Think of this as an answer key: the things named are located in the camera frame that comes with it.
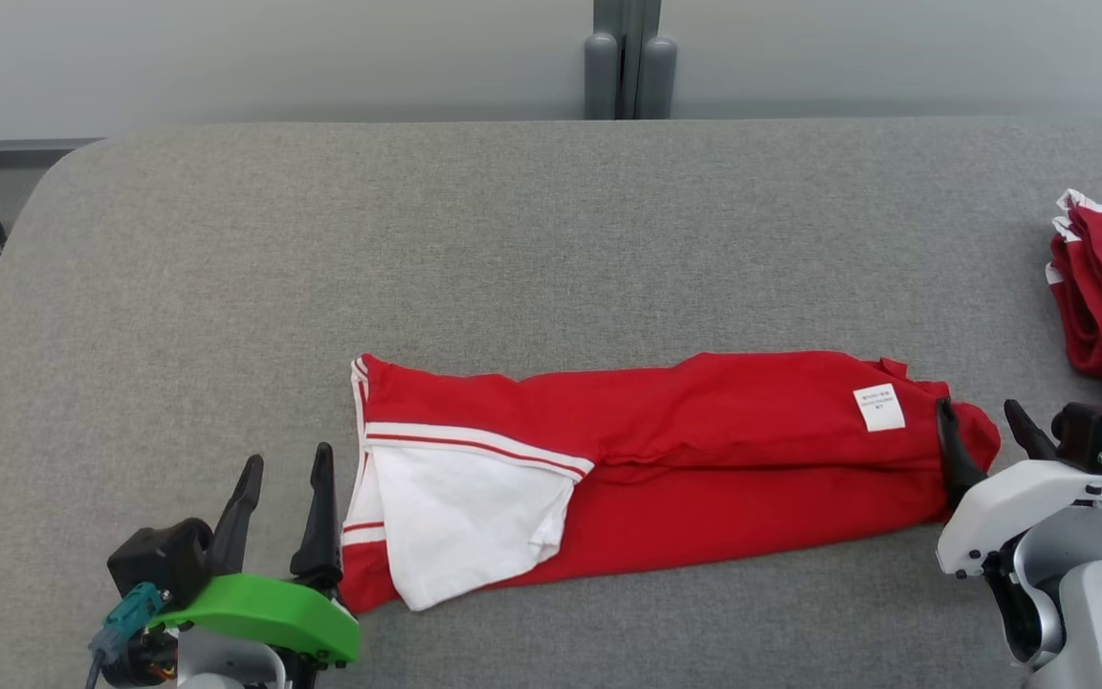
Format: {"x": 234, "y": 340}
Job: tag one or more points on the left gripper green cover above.
{"x": 264, "y": 612}

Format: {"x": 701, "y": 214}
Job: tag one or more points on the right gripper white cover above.
{"x": 1010, "y": 502}

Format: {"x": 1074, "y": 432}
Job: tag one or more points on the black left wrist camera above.
{"x": 159, "y": 560}

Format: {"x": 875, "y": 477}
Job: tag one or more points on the red jersey with white sleeves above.
{"x": 704, "y": 431}

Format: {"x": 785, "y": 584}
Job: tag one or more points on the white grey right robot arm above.
{"x": 1096, "y": 612}

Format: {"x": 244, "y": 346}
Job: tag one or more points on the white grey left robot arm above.
{"x": 226, "y": 665}

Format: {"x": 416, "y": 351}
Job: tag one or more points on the grey partition post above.
{"x": 601, "y": 67}

